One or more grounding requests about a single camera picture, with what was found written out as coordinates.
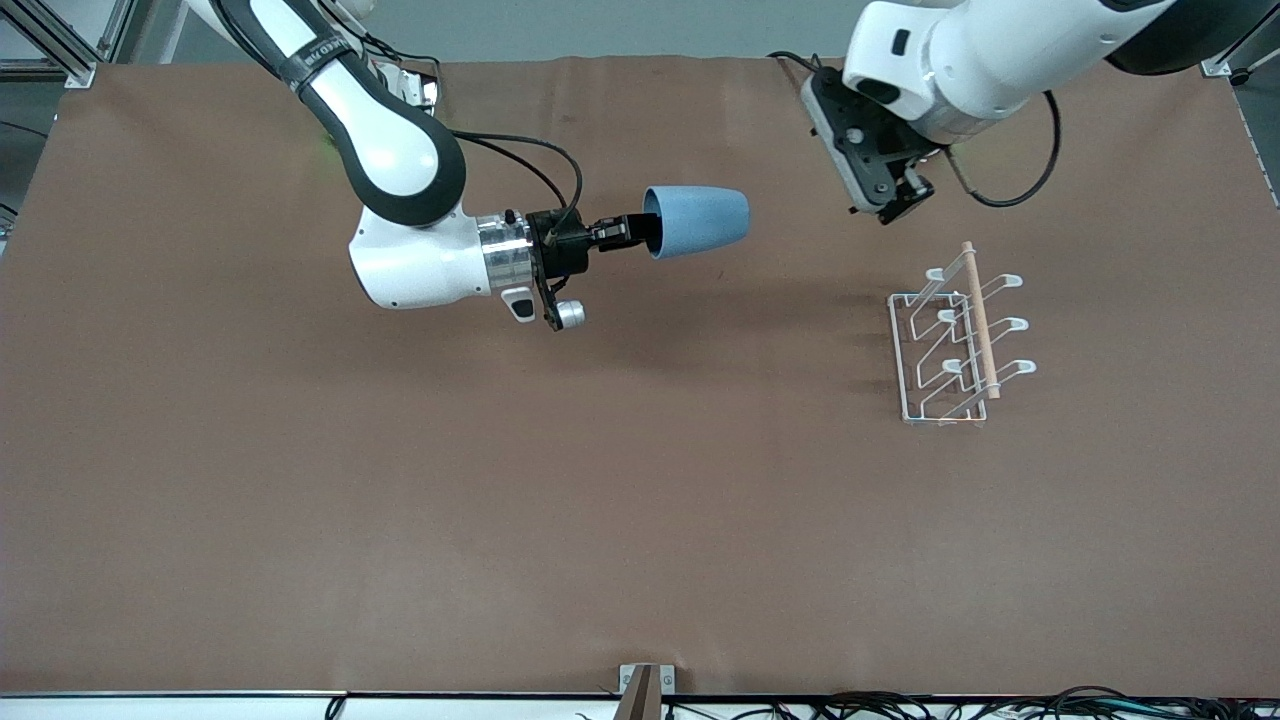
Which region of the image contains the blue plastic cup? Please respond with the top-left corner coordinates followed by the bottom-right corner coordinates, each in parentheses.
top-left (643, 185), bottom-right (751, 261)

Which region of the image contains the wooden rod of cup holder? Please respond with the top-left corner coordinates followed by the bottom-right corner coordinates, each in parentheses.
top-left (960, 241), bottom-right (1002, 401)

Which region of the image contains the brown table cover sheet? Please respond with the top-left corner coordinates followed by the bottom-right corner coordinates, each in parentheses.
top-left (0, 52), bottom-right (1280, 698)

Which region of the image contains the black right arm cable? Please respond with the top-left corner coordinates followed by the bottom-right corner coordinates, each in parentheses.
top-left (448, 130), bottom-right (585, 239)

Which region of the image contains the white wire cup holder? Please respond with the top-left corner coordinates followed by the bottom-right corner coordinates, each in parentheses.
top-left (887, 242), bottom-right (1038, 428)

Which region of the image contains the aluminium frame profile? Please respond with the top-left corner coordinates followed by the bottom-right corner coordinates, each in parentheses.
top-left (1198, 52), bottom-right (1280, 83)
top-left (0, 0), bottom-right (136, 89)

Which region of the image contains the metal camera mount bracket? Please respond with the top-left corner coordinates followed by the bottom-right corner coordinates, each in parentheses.
top-left (618, 663), bottom-right (677, 720)

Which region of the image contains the black cable bundle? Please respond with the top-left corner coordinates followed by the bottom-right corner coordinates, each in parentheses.
top-left (665, 685), bottom-right (1280, 720)

